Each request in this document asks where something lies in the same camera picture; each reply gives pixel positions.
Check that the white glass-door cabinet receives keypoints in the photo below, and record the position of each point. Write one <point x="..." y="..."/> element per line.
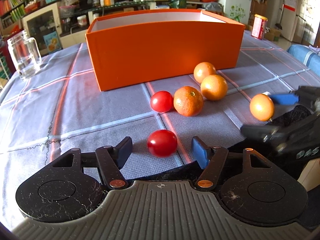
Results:
<point x="41" y="25"/>

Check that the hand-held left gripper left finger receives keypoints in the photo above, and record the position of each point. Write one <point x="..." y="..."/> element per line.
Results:
<point x="124" y="152"/>

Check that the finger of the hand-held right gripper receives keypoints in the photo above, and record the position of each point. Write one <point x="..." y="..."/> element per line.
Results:
<point x="285" y="99"/>
<point x="260" y="131"/>

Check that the open brown cardboard box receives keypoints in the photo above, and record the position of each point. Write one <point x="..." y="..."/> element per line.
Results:
<point x="273" y="35"/>

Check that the orange canister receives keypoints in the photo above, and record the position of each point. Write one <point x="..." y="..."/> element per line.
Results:
<point x="109" y="0"/>

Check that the orange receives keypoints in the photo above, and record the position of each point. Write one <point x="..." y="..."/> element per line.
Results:
<point x="261" y="106"/>
<point x="213" y="87"/>
<point x="203" y="70"/>

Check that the white tv stand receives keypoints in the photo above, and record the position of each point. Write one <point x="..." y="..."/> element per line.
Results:
<point x="75" y="30"/>

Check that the dark bookshelf with books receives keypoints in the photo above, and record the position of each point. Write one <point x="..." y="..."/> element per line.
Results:
<point x="11" y="5"/>

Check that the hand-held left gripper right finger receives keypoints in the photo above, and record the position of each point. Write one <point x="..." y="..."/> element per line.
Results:
<point x="199" y="152"/>

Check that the dark orange mandarin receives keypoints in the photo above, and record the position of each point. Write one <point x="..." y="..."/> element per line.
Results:
<point x="187" y="102"/>

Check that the blue sofa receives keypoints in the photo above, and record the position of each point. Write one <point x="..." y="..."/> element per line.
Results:
<point x="307" y="57"/>

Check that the grey checked tablecloth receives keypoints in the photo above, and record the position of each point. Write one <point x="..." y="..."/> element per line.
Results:
<point x="75" y="105"/>

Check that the red tomato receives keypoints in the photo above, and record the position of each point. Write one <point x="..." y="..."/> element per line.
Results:
<point x="161" y="101"/>
<point x="162" y="142"/>

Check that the white small fridge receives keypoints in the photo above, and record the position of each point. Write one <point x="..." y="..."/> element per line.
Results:
<point x="235" y="2"/>

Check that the orange cardboard box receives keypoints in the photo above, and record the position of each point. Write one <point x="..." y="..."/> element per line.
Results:
<point x="162" y="50"/>

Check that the colourful picture book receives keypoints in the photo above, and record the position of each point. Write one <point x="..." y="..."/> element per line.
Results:
<point x="52" y="42"/>

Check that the white plastic jar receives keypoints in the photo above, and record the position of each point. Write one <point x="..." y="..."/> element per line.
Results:
<point x="82" y="20"/>

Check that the red printed can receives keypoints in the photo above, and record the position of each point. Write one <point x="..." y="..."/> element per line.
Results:
<point x="259" y="27"/>

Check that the clear glass mug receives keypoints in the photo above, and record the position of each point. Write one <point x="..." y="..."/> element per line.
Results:
<point x="23" y="60"/>

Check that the lavender plastic basket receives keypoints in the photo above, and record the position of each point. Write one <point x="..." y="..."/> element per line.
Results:
<point x="67" y="11"/>

